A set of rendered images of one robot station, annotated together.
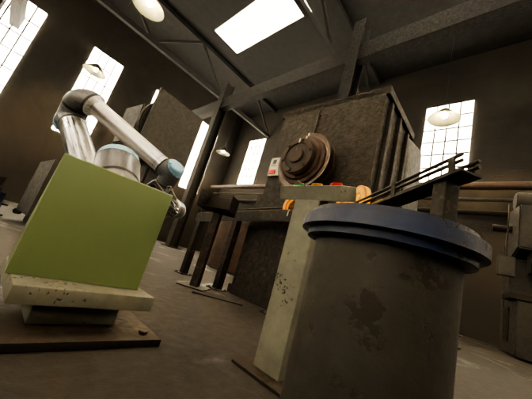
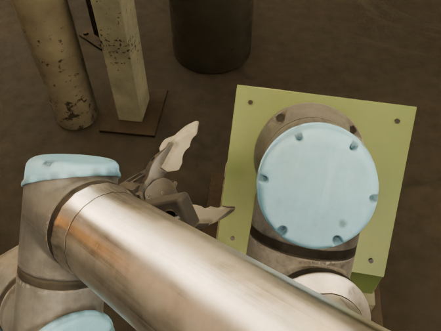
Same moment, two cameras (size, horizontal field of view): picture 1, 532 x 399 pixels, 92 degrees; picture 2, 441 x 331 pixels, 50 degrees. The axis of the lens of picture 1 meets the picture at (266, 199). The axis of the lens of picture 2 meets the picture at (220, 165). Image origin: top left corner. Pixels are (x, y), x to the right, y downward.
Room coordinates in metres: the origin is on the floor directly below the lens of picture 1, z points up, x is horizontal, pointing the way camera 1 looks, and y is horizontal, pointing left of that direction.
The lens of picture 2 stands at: (1.27, 0.78, 1.00)
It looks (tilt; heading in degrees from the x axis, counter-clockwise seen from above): 51 degrees down; 232
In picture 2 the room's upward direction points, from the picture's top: straight up
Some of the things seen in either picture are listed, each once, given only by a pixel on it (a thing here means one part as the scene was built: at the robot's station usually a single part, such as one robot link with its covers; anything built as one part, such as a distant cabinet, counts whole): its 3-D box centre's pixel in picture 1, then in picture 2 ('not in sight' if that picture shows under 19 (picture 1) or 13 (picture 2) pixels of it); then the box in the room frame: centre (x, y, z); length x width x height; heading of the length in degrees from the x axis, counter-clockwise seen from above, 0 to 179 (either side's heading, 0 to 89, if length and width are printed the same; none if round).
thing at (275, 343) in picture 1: (296, 269); (117, 20); (0.85, -0.16, 0.31); 0.24 x 0.16 x 0.62; 44
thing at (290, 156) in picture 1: (297, 156); not in sight; (1.78, -0.14, 1.11); 0.28 x 0.06 x 0.28; 44
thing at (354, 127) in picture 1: (324, 209); not in sight; (2.15, -0.51, 0.88); 1.08 x 0.73 x 1.76; 44
